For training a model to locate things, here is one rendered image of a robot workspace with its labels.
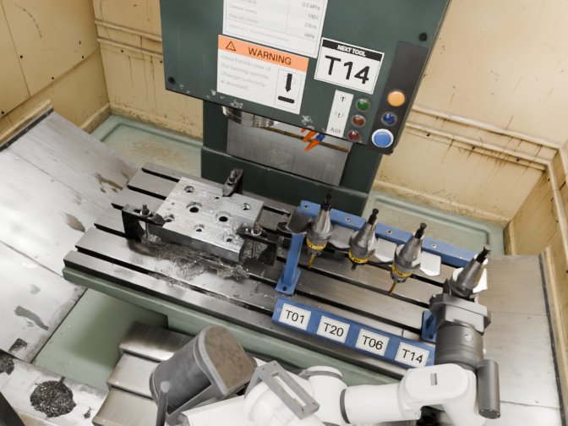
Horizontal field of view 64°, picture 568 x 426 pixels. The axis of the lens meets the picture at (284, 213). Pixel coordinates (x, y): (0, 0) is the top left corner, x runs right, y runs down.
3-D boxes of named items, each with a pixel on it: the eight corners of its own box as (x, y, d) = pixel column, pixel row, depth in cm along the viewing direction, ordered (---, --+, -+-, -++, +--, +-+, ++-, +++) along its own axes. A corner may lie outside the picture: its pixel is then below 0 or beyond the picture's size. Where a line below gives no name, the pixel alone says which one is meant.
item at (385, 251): (393, 265, 108) (394, 264, 107) (371, 259, 108) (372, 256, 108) (396, 244, 113) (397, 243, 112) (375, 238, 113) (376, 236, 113)
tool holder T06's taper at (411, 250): (418, 249, 110) (428, 231, 105) (417, 263, 107) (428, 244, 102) (400, 245, 110) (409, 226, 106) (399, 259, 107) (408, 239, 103)
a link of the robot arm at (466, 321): (501, 303, 91) (504, 355, 83) (480, 328, 98) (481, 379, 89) (439, 283, 92) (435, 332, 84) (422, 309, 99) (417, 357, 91)
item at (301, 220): (304, 237, 110) (305, 236, 110) (283, 231, 111) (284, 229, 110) (311, 218, 115) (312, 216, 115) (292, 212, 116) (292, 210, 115)
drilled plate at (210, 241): (237, 262, 136) (238, 252, 133) (149, 233, 140) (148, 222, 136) (262, 212, 152) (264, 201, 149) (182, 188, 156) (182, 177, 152)
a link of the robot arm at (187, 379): (217, 421, 82) (152, 401, 75) (216, 375, 89) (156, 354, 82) (260, 392, 78) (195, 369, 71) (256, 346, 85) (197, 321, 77)
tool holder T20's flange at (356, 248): (374, 239, 114) (376, 232, 112) (374, 258, 110) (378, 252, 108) (348, 236, 114) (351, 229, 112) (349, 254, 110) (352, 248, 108)
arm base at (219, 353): (210, 430, 82) (156, 439, 74) (192, 363, 89) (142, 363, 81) (266, 394, 76) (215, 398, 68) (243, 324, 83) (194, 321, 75)
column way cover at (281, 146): (340, 189, 171) (377, 62, 135) (221, 155, 177) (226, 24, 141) (342, 182, 175) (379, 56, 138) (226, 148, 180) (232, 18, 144)
